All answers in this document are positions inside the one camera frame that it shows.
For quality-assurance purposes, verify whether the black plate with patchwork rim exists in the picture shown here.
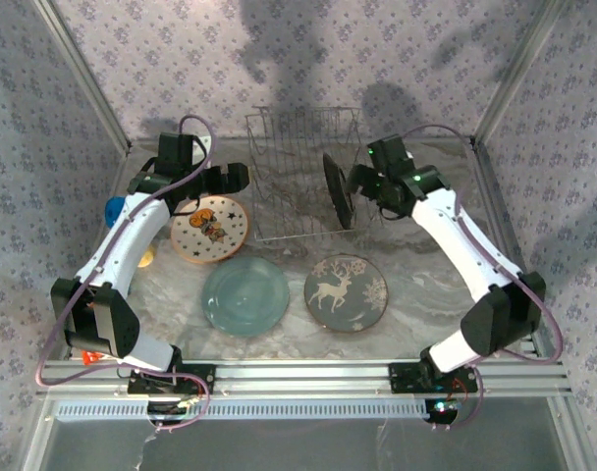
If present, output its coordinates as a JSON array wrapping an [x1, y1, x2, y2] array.
[[321, 151, 354, 231]]

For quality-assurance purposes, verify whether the white star plate orange rim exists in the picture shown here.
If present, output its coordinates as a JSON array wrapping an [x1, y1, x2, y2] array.
[[169, 194, 250, 265]]

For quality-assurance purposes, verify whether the blue reindeer plate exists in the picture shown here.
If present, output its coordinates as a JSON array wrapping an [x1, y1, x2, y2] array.
[[303, 253, 390, 334]]

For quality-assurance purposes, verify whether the plain blue plate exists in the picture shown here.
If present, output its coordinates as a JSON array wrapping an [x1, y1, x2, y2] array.
[[201, 255, 291, 338]]

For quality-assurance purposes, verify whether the blue lidded container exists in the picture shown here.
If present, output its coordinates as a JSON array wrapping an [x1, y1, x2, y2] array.
[[104, 195, 127, 230]]

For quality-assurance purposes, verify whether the black controller board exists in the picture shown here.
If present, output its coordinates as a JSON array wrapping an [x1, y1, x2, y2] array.
[[148, 396, 201, 426], [423, 397, 461, 424]]

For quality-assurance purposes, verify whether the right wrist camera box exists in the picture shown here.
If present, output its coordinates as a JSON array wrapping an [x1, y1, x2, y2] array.
[[366, 135, 408, 168]]

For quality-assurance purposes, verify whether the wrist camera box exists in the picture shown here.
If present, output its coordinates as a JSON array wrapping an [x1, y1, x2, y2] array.
[[366, 135, 408, 168], [158, 131, 197, 166]]

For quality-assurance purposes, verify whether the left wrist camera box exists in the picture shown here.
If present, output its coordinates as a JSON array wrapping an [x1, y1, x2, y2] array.
[[158, 131, 197, 166]]

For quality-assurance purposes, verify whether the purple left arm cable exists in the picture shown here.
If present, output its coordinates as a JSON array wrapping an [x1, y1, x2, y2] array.
[[35, 115, 216, 433]]

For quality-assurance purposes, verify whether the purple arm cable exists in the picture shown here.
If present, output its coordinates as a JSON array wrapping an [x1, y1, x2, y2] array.
[[35, 115, 216, 433], [399, 123, 565, 433]]

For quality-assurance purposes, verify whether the wire dish rack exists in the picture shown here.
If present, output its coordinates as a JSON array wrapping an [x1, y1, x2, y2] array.
[[244, 105, 378, 244]]

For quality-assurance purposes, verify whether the aluminium side frame rail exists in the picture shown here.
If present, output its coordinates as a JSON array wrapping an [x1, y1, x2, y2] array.
[[467, 136, 545, 359]]

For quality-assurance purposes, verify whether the aluminium frame post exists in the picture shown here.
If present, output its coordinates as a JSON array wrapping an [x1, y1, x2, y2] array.
[[469, 0, 568, 143], [32, 0, 133, 153]]

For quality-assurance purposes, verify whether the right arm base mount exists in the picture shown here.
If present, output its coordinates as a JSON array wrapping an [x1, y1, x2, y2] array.
[[387, 361, 479, 393]]

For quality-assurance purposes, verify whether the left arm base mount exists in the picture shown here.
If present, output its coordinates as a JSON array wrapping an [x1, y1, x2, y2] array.
[[126, 362, 217, 396]]

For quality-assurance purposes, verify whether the aluminium mounting rail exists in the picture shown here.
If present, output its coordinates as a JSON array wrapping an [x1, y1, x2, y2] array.
[[35, 359, 572, 398]]

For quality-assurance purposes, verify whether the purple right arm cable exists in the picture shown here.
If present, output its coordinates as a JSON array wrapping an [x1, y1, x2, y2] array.
[[399, 123, 565, 433]]

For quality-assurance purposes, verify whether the grey slotted cable duct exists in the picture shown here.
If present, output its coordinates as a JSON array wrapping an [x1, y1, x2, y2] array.
[[55, 399, 430, 421]]

